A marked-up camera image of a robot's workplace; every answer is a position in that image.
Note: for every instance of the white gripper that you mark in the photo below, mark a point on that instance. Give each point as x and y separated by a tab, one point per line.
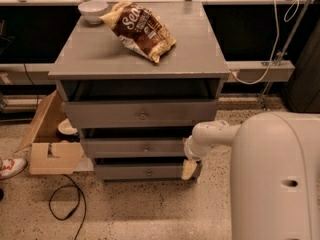
193	154

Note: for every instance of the grey top drawer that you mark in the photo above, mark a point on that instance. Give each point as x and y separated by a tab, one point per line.
117	114

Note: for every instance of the open cardboard box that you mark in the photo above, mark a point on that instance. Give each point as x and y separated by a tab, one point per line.
50	154

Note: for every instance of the white ceramic bowl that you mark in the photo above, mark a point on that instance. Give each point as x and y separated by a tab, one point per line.
93	10

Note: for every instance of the white plate in box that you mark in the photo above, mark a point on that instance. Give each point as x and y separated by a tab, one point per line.
66	128

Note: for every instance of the red white sneaker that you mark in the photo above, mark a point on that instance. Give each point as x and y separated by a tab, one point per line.
11	167

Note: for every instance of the metal tripod pole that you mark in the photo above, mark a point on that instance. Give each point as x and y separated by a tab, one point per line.
281	54

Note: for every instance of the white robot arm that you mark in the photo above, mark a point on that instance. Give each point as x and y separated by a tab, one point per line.
274	171

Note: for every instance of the brown snack bag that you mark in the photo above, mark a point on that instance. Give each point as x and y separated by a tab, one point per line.
139	30

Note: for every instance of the dark cabinet at right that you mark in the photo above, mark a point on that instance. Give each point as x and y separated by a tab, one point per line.
302	93

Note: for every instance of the grey drawer cabinet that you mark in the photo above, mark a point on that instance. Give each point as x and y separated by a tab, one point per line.
95	66

